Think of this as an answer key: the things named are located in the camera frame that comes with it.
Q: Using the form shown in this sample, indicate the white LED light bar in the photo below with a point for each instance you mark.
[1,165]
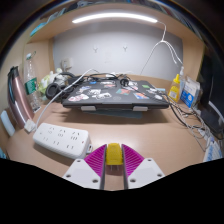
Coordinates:
[113,16]

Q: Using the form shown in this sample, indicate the green and white plush toy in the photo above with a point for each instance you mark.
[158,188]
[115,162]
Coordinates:
[45,83]

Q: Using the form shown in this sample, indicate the yellow charger block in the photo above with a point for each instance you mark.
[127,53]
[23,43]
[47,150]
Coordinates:
[114,154]

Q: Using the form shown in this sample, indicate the clear plastic water bottle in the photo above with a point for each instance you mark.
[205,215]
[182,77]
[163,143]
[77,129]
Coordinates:
[32,86]

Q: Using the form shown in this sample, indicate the yellow squeeze bottle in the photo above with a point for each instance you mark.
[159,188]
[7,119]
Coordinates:
[174,91]

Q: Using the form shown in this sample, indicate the blue and white packet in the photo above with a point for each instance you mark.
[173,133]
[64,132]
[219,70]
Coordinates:
[190,95]

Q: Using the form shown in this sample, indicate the clear pump bottle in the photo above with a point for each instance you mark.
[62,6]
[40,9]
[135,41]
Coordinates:
[182,75]

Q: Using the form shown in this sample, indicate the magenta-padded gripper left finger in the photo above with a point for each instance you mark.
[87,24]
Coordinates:
[81,173]

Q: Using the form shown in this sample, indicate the black headphones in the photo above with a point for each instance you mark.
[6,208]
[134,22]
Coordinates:
[52,90]

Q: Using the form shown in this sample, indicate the black monitor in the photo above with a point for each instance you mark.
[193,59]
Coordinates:
[215,100]

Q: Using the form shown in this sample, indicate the small wall hook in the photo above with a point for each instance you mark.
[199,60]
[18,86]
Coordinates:
[125,48]
[96,49]

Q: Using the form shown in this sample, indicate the pink metal thermos flask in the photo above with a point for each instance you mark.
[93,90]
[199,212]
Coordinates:
[20,100]

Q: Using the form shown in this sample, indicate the white power strip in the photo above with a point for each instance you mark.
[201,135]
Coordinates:
[61,140]

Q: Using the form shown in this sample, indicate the sticker-covered black laptop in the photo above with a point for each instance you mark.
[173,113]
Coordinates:
[116,98]

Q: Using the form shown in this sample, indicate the white cylinder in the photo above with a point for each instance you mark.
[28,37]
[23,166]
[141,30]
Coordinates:
[7,123]

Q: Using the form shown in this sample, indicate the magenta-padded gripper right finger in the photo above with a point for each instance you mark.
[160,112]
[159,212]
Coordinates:
[146,171]

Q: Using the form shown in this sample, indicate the white wall socket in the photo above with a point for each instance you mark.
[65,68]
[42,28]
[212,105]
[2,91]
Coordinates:
[67,63]

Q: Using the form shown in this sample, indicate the grey laptop stand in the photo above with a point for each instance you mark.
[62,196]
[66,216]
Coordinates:
[113,113]

